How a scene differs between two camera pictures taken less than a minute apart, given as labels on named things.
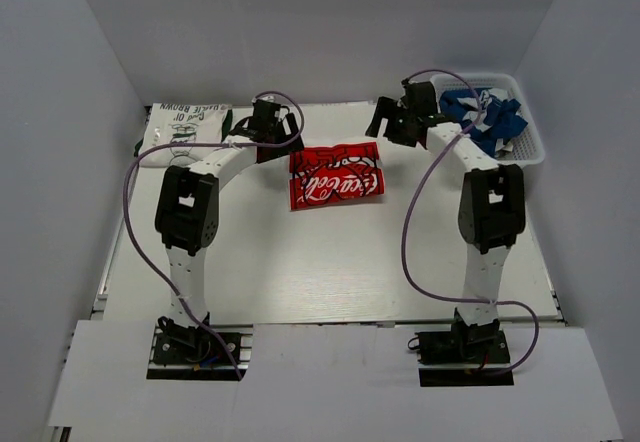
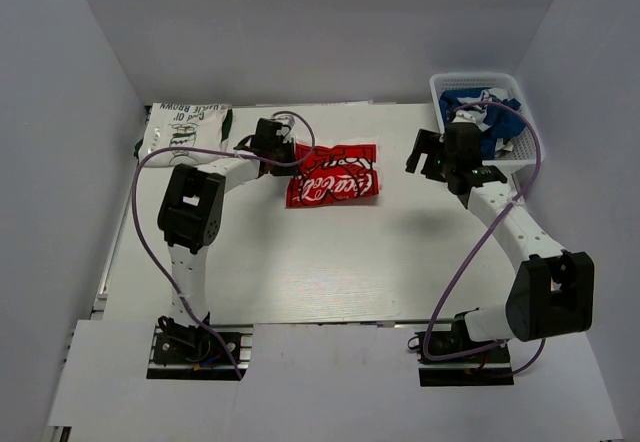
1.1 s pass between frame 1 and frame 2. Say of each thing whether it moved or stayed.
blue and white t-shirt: stayed
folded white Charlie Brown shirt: stayed
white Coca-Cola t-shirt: stayed
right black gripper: moved
